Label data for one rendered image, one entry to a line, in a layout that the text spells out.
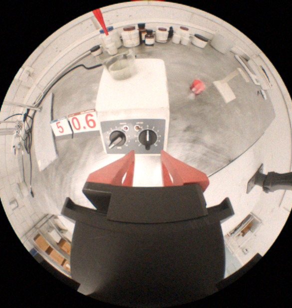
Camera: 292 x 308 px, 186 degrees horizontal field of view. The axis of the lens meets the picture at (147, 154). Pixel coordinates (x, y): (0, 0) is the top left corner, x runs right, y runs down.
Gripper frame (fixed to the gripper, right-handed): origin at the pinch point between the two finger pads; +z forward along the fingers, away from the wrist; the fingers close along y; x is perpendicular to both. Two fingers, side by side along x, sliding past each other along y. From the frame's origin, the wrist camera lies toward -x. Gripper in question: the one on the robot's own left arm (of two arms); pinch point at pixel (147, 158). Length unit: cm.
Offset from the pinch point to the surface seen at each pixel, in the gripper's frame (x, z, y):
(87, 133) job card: 1.2, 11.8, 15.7
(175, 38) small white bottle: -34.3, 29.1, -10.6
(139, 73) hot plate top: -11.1, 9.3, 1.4
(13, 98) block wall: -34, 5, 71
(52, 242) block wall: 161, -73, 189
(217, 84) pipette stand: -13.9, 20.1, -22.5
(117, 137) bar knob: -0.1, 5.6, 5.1
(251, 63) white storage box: -63, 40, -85
